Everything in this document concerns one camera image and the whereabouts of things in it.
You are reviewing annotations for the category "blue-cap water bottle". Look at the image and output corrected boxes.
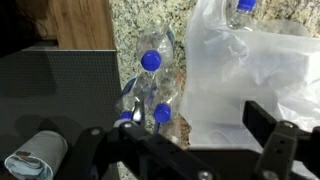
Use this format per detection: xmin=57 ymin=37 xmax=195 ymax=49
xmin=116 ymin=73 xmax=152 ymax=126
xmin=136 ymin=25 xmax=175 ymax=73

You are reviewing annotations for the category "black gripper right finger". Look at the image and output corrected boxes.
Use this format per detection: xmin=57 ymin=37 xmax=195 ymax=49
xmin=242 ymin=101 xmax=320 ymax=180

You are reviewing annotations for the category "clear plastic bag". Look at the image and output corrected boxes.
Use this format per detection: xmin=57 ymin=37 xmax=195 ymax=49
xmin=180 ymin=0 xmax=320 ymax=151

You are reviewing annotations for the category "blue-label water bottle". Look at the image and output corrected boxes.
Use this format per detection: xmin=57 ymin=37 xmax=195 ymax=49
xmin=151 ymin=71 xmax=181 ymax=134

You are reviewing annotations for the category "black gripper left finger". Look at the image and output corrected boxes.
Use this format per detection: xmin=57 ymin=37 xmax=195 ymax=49
xmin=63 ymin=119 xmax=220 ymax=180

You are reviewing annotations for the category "grey trash bin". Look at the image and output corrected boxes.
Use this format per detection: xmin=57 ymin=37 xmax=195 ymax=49
xmin=4 ymin=130 xmax=68 ymax=180

